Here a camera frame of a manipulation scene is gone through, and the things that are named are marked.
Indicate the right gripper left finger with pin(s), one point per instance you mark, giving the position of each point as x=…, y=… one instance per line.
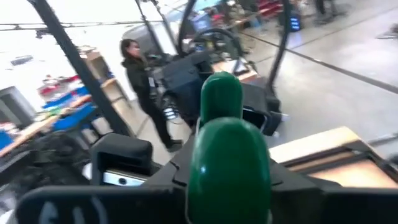
x=178, y=175

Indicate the wooden workbench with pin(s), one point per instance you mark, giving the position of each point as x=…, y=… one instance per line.
x=31, y=130

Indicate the wooden shelf unit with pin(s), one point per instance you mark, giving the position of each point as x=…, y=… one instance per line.
x=96, y=62

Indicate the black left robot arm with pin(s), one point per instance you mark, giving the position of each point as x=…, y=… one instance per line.
x=56, y=155

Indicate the person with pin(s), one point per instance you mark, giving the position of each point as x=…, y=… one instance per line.
x=136, y=71

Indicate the red storage tray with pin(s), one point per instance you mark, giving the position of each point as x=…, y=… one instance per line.
x=49, y=87

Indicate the grey cabinet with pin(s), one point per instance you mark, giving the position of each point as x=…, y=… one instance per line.
x=15, y=105

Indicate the black rig upright post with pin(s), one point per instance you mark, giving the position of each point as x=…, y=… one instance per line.
x=281, y=46
x=77, y=65

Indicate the blue storage bin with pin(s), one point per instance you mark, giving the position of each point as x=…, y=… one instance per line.
x=66, y=98
x=74, y=116
x=4, y=140

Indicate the black aluminium table frame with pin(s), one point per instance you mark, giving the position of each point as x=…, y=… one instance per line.
x=384, y=163

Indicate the black equipment cart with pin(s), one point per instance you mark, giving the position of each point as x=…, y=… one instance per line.
x=183, y=81

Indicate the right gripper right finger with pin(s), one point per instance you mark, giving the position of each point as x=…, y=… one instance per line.
x=281, y=180

